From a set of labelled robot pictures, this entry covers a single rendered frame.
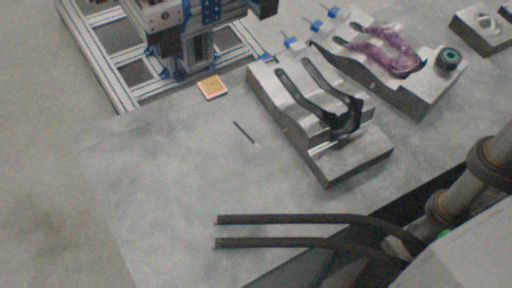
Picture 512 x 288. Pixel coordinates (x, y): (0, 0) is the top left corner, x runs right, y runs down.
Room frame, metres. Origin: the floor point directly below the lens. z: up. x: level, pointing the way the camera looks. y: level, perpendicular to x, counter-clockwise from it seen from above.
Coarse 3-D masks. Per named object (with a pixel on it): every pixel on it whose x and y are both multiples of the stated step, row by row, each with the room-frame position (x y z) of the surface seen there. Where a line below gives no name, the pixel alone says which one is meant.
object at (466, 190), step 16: (496, 144) 0.59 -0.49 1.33; (496, 160) 0.58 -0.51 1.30; (464, 176) 0.60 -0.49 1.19; (448, 192) 0.61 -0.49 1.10; (464, 192) 0.58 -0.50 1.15; (480, 192) 0.57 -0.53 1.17; (448, 208) 0.58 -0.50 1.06; (464, 208) 0.57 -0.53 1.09; (416, 224) 0.64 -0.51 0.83; (400, 240) 0.60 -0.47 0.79; (432, 240) 0.57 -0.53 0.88; (416, 256) 0.56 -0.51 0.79
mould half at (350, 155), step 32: (256, 64) 1.15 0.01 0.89; (288, 64) 1.16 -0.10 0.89; (320, 64) 1.18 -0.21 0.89; (256, 96) 1.08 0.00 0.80; (288, 96) 1.03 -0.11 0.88; (320, 96) 1.03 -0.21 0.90; (288, 128) 0.92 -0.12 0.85; (320, 128) 0.87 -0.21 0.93; (320, 160) 0.80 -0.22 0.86; (352, 160) 0.82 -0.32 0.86
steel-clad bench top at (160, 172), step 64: (448, 0) 1.70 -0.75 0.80; (128, 128) 0.88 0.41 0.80; (192, 128) 0.91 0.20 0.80; (256, 128) 0.94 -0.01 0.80; (384, 128) 1.00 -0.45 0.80; (448, 128) 1.03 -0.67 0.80; (128, 192) 0.65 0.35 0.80; (192, 192) 0.67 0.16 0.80; (256, 192) 0.70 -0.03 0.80; (320, 192) 0.72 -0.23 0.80; (384, 192) 0.75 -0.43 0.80; (128, 256) 0.46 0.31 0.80; (192, 256) 0.48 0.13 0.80; (256, 256) 0.50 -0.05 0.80
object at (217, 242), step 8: (216, 240) 0.52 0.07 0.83; (224, 240) 0.52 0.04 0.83; (232, 240) 0.52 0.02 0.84; (240, 240) 0.52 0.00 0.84; (248, 240) 0.52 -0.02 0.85; (256, 240) 0.52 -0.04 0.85; (264, 240) 0.52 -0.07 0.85; (272, 240) 0.53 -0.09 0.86; (280, 240) 0.53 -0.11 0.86; (288, 240) 0.53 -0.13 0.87; (296, 240) 0.53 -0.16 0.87; (304, 240) 0.53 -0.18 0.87; (216, 248) 0.50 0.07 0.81; (224, 248) 0.50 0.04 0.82; (232, 248) 0.50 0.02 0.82; (240, 248) 0.51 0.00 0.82
